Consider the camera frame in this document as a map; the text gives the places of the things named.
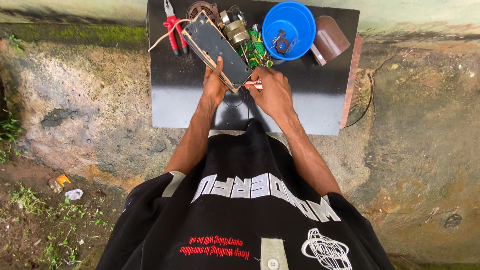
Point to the brown round plastic nut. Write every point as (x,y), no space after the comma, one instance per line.
(282,45)

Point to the metal electric motor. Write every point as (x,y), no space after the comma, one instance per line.
(234,28)

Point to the green patterned cloth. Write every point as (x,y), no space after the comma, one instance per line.
(258,50)

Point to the white crumpled litter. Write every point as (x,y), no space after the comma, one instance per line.
(74,194)

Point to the orange litter scrap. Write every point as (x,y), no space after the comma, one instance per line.
(63,179)

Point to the small metal bracket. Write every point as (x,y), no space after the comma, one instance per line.
(291,45)

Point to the person's left hand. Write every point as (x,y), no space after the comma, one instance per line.
(212,88)

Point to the brown plastic motor cover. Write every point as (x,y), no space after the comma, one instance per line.
(330,39)

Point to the black appliance base panel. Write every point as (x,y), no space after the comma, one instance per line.
(215,47)

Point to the blue plastic bowl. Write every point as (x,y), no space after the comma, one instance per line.
(300,22)

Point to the person's right hand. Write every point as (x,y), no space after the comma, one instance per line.
(273,93)

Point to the person's right fingers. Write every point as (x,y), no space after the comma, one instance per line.
(258,75)

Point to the brown round vent grille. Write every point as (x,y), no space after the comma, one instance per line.
(200,8)

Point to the black printed shirt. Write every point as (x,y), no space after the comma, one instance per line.
(225,225)

